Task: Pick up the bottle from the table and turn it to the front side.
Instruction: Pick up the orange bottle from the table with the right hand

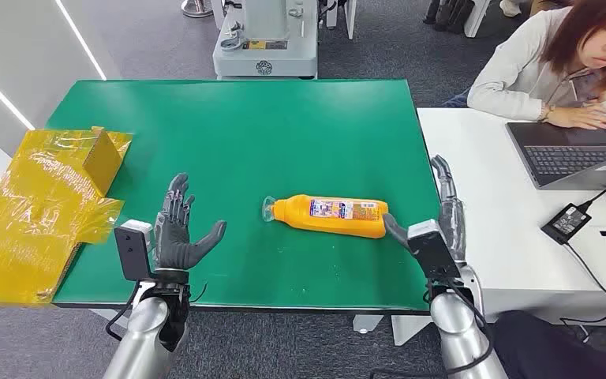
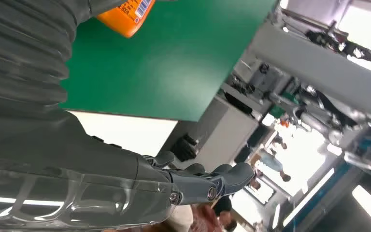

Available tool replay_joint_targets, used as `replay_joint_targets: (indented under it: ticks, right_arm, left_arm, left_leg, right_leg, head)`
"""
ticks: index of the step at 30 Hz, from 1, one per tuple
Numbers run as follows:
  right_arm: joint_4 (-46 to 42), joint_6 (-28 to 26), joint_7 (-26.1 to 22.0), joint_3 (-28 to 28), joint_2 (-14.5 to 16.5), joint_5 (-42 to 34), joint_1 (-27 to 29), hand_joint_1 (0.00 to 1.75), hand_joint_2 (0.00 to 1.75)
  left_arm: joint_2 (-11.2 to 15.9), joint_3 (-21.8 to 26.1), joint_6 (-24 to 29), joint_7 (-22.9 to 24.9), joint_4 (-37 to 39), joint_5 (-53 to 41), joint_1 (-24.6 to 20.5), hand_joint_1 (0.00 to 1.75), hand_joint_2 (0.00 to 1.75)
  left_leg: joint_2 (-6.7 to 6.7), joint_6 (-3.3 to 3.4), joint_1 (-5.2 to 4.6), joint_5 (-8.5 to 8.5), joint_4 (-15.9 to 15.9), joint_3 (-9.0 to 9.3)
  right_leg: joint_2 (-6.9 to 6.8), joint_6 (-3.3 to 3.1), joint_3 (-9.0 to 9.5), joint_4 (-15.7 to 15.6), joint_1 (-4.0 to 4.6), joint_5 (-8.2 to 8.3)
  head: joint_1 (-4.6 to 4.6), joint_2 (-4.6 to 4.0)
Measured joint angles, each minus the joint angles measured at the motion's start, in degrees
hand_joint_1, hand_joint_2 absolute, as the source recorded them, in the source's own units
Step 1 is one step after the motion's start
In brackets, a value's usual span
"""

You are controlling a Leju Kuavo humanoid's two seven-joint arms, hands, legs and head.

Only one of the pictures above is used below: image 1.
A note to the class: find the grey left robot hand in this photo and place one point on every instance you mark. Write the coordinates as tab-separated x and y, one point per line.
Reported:
175	240

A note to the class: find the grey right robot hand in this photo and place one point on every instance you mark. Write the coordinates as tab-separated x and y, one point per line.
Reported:
452	219

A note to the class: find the person's right hand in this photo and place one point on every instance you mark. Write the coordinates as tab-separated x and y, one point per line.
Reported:
580	117

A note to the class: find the orange plastic bottle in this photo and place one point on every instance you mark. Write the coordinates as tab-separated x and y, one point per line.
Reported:
329	222

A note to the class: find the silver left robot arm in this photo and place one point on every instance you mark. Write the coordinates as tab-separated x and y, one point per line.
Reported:
143	335

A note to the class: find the white desk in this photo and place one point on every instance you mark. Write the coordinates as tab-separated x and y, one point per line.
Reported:
481	209

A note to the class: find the grey laptop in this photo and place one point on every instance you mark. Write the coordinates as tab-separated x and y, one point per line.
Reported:
569	157

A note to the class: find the person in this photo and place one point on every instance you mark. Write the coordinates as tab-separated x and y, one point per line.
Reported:
517	73

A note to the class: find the white table foot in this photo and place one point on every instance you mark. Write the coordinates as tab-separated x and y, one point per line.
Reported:
107	315
407	329
368	323

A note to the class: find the black power adapter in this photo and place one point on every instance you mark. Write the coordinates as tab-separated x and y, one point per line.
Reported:
567	224

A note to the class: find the yellow taped cardboard box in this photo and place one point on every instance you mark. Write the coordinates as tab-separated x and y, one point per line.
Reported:
36	209

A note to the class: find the white furniture leg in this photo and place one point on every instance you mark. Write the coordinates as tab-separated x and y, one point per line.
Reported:
476	18

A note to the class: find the green table mat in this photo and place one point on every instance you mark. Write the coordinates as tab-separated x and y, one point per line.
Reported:
282	131

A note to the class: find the black bags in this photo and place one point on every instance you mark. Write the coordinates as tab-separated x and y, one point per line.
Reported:
452	13

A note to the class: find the black seat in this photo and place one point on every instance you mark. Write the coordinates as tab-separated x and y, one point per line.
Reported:
554	350

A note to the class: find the grey machine base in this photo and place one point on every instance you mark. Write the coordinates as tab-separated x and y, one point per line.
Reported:
266	57

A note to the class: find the white upright panel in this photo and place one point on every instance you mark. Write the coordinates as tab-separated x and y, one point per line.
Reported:
350	15

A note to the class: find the chrome round stand base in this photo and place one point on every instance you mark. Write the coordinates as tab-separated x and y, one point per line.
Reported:
197	8

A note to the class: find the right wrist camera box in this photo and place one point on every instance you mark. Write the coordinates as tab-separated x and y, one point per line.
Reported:
431	251

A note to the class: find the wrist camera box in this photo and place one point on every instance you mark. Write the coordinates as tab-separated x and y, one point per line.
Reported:
131	251
431	251

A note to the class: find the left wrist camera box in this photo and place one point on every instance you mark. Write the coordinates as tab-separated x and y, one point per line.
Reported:
131	251

